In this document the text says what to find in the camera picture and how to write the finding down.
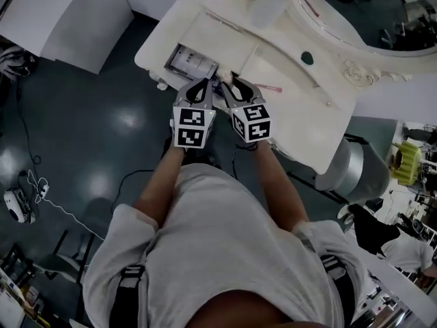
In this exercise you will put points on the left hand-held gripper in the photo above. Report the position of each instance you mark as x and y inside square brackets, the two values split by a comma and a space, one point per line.
[191, 118]

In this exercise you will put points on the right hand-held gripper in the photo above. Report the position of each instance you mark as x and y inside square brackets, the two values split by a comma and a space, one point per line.
[254, 115]

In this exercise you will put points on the pink lipstick pen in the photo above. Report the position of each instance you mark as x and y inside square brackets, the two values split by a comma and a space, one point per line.
[269, 87]

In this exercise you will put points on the small black-lined drawer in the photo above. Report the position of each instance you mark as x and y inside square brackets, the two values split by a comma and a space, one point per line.
[191, 61]

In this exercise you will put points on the white ornate dressing table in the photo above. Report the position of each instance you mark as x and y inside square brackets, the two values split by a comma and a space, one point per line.
[300, 115]

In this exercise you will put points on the small dark green object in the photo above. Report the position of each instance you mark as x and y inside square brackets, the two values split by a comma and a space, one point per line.
[307, 57]

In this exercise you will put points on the person's left forearm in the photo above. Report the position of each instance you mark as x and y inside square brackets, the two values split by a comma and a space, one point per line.
[160, 190]

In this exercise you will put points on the person's right forearm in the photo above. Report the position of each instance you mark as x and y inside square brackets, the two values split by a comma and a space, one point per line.
[280, 190]

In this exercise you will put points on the white translucent vase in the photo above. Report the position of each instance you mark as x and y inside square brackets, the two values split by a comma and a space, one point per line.
[266, 9]

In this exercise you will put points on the person's grey shirt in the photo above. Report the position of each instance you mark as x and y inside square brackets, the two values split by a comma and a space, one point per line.
[222, 238]

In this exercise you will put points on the oval white-framed mirror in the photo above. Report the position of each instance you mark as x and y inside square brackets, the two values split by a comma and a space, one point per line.
[375, 19]

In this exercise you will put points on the white cabinet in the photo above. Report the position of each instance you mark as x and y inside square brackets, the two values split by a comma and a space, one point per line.
[51, 19]

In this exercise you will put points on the yellow-green stool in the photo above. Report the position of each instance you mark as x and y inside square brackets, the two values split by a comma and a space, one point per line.
[406, 162]

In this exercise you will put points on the white power strip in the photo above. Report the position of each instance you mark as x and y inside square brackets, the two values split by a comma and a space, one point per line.
[42, 190]

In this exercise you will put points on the white floor device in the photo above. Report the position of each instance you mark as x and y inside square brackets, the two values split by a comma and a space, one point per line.
[17, 207]

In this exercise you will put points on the person's chin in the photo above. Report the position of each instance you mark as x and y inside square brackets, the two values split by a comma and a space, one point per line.
[239, 311]

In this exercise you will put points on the grey chair with black frame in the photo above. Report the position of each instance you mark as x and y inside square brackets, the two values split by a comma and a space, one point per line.
[362, 173]

